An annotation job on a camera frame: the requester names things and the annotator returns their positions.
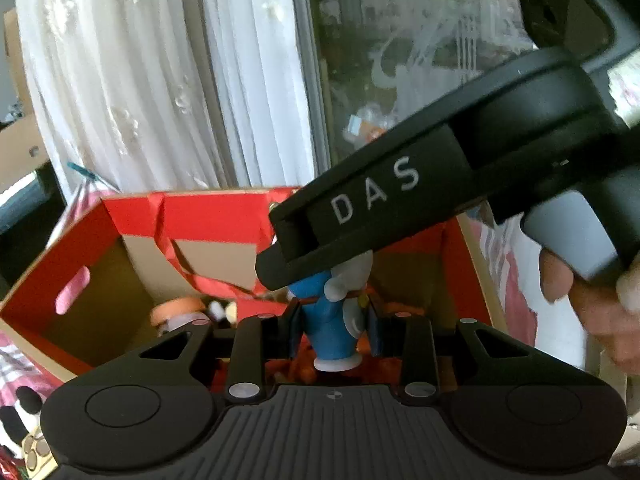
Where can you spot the blue cat figurine cow hat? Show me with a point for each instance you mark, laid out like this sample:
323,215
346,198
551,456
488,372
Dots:
325,330

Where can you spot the yellow cardboard box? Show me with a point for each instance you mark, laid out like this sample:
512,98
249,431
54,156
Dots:
37,452

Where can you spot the panda plush toy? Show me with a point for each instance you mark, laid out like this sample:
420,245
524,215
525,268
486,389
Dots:
27,400

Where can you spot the person's right hand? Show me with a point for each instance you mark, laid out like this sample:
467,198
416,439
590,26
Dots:
600,315

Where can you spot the red cardboard box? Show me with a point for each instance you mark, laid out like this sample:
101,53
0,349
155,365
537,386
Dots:
80,240

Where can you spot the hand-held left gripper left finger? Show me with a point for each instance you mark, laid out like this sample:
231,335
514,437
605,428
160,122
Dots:
295,330

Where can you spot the pink striped blanket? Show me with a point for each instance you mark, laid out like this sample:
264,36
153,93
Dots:
20,360

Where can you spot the frosted pattern window pane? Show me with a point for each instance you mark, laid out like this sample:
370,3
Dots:
400,35

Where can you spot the white lace curtain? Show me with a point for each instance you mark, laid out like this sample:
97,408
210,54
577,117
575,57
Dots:
125,85

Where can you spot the brown cardboard box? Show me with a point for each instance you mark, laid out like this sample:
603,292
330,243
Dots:
20,150

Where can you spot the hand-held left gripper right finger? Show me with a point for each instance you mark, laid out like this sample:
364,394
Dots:
374,332

